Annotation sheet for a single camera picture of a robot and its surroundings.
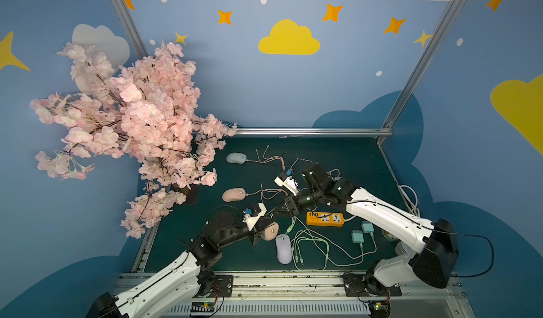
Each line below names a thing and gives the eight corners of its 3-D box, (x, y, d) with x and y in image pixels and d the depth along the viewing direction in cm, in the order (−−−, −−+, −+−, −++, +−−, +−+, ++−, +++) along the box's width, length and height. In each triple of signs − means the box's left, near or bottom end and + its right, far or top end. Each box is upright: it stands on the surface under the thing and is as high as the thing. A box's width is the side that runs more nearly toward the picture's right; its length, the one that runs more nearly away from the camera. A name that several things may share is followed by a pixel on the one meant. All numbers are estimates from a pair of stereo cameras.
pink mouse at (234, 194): (223, 202, 97) (222, 199, 95) (223, 192, 101) (222, 189, 99) (248, 199, 99) (248, 196, 96) (247, 189, 102) (247, 186, 100)
